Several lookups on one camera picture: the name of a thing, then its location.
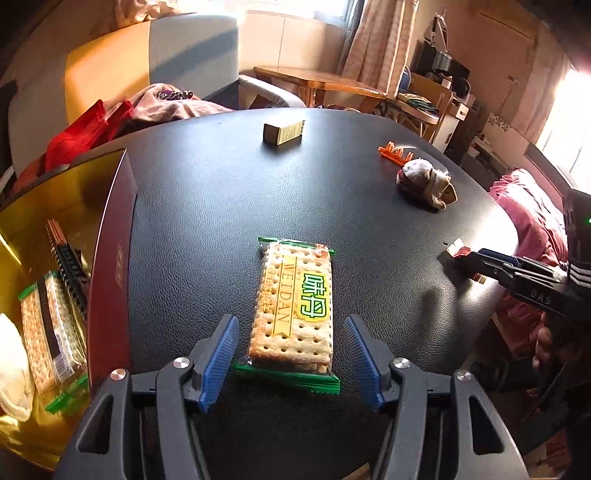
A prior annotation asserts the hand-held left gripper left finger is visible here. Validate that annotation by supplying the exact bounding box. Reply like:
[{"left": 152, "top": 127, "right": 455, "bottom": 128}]
[{"left": 53, "top": 314, "right": 241, "bottom": 480}]

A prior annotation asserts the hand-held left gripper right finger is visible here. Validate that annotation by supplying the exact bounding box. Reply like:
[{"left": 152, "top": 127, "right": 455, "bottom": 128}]
[{"left": 342, "top": 315, "right": 532, "bottom": 480}]

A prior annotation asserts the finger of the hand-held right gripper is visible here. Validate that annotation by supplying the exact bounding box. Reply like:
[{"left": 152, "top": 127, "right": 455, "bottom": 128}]
[
  {"left": 478, "top": 248, "right": 523, "bottom": 269},
  {"left": 466, "top": 255, "right": 519, "bottom": 290}
]

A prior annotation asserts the red and gold candy packet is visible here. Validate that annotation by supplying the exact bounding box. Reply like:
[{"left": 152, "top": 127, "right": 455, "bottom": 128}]
[{"left": 445, "top": 237, "right": 486, "bottom": 284}]

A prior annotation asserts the green cracker packet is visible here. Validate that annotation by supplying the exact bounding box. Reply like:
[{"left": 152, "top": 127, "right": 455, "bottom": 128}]
[{"left": 231, "top": 236, "right": 341, "bottom": 395}]

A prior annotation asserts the cracker packet with black band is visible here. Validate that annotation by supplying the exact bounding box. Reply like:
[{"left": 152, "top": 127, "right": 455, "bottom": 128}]
[{"left": 18, "top": 271, "right": 90, "bottom": 414}]

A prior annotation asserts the red box with gold lining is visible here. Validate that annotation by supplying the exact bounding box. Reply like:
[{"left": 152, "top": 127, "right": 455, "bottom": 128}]
[{"left": 0, "top": 148, "right": 139, "bottom": 469}]

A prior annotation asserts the dark biscuit packet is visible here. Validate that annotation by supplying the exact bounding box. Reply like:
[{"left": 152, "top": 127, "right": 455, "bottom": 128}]
[{"left": 45, "top": 218, "right": 90, "bottom": 319}]

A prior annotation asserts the white towel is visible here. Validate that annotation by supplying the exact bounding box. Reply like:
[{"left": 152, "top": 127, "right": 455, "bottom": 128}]
[{"left": 0, "top": 313, "right": 35, "bottom": 422}]

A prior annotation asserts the person's right hand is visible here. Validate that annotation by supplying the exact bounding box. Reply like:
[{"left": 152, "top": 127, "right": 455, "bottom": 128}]
[{"left": 531, "top": 318, "right": 566, "bottom": 372}]

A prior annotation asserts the pink quilted blanket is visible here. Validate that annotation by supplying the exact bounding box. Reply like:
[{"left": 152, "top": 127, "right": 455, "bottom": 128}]
[{"left": 488, "top": 167, "right": 570, "bottom": 326}]

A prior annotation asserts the rolled sock bundle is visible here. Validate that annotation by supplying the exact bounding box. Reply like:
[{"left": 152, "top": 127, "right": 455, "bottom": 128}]
[{"left": 396, "top": 158, "right": 458, "bottom": 212}]

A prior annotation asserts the white floral panel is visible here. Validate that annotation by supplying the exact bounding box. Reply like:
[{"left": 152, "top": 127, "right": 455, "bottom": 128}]
[{"left": 479, "top": 113, "right": 532, "bottom": 163}]

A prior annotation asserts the white cabinet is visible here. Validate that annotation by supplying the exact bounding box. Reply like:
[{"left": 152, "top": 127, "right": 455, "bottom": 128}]
[{"left": 433, "top": 102, "right": 469, "bottom": 154}]

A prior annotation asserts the orange plastic rack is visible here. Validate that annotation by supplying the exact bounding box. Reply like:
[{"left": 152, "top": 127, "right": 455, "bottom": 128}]
[{"left": 378, "top": 142, "right": 416, "bottom": 163}]

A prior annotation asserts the wooden folding chair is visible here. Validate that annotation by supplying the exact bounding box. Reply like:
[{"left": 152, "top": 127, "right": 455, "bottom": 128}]
[{"left": 387, "top": 73, "right": 454, "bottom": 141}]

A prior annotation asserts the green folded cloth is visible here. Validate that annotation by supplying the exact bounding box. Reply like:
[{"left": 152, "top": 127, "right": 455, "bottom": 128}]
[{"left": 398, "top": 92, "right": 439, "bottom": 113}]

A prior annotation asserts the black monitor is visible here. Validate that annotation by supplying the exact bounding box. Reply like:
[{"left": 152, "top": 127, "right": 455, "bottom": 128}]
[{"left": 417, "top": 41, "right": 471, "bottom": 95}]

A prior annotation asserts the small cardboard box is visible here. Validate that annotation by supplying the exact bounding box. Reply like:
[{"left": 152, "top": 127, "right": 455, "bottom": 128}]
[{"left": 263, "top": 119, "right": 306, "bottom": 149}]

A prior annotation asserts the patterned curtain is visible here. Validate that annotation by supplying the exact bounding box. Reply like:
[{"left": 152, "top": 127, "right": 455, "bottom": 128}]
[{"left": 341, "top": 0, "right": 422, "bottom": 95}]

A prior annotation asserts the wooden side table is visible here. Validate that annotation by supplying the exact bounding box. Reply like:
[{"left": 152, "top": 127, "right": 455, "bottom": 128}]
[{"left": 253, "top": 66, "right": 387, "bottom": 110}]

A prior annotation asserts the pink towel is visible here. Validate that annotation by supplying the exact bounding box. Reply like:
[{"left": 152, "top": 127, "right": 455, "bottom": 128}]
[{"left": 115, "top": 82, "right": 234, "bottom": 136}]

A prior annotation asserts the red cloth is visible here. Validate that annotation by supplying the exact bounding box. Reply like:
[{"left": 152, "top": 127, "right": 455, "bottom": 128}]
[{"left": 44, "top": 99, "right": 134, "bottom": 174}]

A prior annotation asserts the grey and yellow armchair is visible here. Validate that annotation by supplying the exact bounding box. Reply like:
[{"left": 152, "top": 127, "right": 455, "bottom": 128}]
[{"left": 8, "top": 13, "right": 306, "bottom": 185}]

